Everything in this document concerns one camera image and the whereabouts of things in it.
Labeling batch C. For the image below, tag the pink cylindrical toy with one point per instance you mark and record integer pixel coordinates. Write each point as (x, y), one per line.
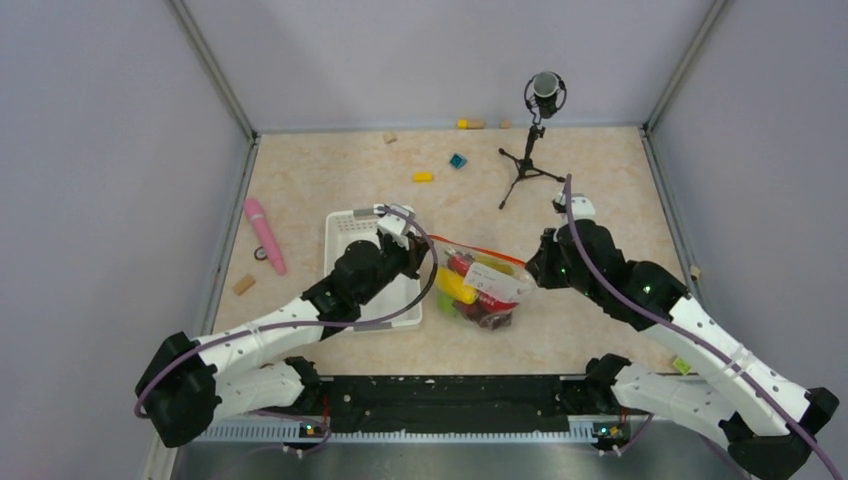
(256, 215)

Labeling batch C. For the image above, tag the yellow and tan cylinder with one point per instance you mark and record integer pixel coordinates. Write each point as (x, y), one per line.
(470, 123)

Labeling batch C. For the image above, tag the green apple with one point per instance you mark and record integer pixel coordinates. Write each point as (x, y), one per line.
(446, 307)

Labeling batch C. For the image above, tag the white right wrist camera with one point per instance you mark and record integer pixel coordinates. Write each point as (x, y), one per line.
(579, 206)

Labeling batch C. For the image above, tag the clear orange-zip bag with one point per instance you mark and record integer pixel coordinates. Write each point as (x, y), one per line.
(497, 274)

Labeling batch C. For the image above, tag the red tomato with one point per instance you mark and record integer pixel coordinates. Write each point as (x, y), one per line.
(491, 304)

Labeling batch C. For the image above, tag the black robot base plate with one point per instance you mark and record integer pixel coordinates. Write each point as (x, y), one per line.
(448, 404)

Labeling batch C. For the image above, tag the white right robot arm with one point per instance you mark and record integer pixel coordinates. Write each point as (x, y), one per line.
(765, 422)

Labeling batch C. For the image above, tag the blue square block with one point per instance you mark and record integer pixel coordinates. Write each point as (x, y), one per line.
(457, 161)

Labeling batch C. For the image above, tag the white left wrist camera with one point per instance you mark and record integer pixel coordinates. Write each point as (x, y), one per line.
(393, 222)

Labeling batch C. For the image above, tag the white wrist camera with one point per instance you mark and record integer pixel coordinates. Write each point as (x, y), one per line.
(393, 222)
(579, 206)

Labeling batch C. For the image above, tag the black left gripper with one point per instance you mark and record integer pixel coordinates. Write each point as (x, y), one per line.
(412, 256)

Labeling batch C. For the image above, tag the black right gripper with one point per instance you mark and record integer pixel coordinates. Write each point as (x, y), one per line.
(542, 263)

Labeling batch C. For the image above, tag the red chili pepper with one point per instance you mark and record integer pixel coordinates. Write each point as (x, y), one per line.
(460, 264)

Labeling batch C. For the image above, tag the wooden block near left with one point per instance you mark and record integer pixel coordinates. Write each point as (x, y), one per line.
(242, 285)

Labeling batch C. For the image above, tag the black microphone tripod stand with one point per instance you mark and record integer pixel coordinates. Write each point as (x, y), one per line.
(545, 94)

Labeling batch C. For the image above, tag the green block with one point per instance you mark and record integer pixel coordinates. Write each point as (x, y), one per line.
(681, 366)

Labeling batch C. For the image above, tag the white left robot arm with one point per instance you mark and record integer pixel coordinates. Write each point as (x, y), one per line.
(192, 383)

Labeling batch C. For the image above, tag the white perforated plastic basket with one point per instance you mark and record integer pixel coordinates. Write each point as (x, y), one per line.
(343, 228)

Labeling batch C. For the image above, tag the yellow corn cob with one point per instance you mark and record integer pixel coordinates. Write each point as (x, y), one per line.
(452, 284)

